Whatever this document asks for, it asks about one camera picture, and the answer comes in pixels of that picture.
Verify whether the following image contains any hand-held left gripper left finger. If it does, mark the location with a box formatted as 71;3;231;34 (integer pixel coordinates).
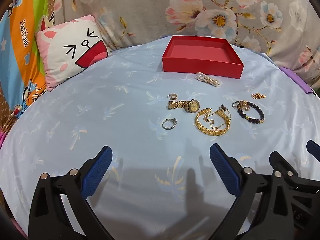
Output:
29;146;113;240

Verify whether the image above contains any white pearl bracelet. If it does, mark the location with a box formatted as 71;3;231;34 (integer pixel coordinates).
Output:
196;72;222;88

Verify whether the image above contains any black bead bracelet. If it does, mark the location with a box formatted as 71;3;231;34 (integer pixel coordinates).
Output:
236;100;265;124

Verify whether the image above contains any red cardboard box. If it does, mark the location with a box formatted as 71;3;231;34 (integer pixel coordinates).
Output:
162;35;245;79

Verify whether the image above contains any gold wristwatch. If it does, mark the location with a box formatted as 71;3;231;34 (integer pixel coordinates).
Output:
168;98;201;114

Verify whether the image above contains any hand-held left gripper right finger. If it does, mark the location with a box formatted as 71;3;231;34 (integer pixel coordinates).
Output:
209;144;293;240

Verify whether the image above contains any grey floral blanket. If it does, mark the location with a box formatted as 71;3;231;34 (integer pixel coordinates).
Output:
49;0;320;89

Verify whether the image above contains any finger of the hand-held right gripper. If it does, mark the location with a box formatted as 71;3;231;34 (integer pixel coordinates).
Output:
269;151;320;196
306;140;320;161

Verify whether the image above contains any light blue palm print sheet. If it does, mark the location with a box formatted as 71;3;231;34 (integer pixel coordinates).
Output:
0;37;320;240

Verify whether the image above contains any white cat face pillow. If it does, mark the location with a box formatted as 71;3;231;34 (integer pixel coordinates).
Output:
35;14;110;92

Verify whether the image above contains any colourful cartoon cloth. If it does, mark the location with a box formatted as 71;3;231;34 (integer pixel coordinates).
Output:
0;0;57;133

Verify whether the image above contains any pink cloth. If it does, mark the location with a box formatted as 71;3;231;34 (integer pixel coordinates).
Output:
0;127;8;150

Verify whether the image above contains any purple flat object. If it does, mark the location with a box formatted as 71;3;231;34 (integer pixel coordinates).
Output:
279;66;315;95

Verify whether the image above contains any thin gold chain bracelet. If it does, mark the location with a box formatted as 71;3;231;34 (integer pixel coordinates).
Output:
203;104;229;131

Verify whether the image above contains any wide gold chain bracelet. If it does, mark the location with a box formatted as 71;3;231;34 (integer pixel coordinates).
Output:
195;108;231;137

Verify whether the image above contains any silver ring with stone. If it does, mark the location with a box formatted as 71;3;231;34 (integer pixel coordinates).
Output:
161;118;178;131

